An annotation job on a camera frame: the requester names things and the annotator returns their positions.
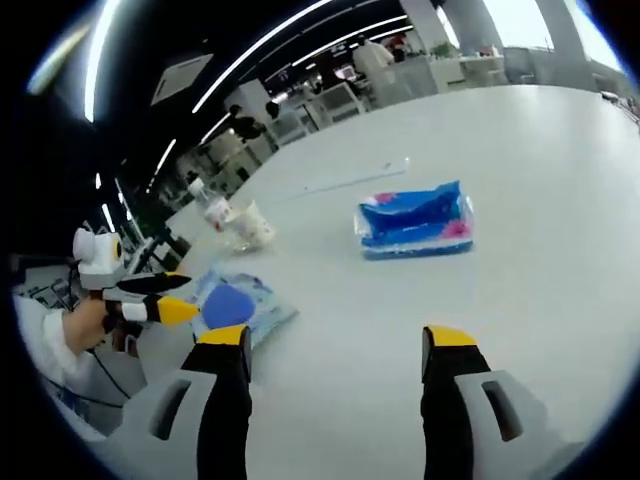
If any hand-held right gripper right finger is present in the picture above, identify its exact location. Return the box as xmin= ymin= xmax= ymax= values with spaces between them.
xmin=420 ymin=324 xmax=527 ymax=480

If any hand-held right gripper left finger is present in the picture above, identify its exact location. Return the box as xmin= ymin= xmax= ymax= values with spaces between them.
xmin=148 ymin=323 xmax=254 ymax=480

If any light blue wipes pack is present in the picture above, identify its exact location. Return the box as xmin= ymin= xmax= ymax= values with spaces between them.
xmin=188 ymin=266 xmax=301 ymax=350

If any clear bottle red label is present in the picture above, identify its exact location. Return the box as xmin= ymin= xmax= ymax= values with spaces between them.
xmin=187 ymin=177 xmax=232 ymax=233

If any white paper cup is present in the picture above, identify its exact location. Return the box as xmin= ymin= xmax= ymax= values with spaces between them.
xmin=226 ymin=199 xmax=277 ymax=252

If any blue tissue pack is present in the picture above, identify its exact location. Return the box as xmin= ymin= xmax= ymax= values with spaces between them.
xmin=352 ymin=179 xmax=476 ymax=262

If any person's left hand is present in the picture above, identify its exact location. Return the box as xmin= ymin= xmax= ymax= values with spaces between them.
xmin=63 ymin=297 xmax=127 ymax=352

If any ceiling air conditioner unit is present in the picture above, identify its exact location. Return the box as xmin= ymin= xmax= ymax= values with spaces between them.
xmin=148 ymin=52 xmax=215 ymax=107

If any white table power strip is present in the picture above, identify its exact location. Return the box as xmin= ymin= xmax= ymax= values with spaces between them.
xmin=298 ymin=156 xmax=412 ymax=197

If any white table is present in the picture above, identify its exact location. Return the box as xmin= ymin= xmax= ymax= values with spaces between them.
xmin=94 ymin=83 xmax=640 ymax=480

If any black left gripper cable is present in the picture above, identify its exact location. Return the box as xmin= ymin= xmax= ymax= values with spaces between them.
xmin=88 ymin=344 xmax=132 ymax=409

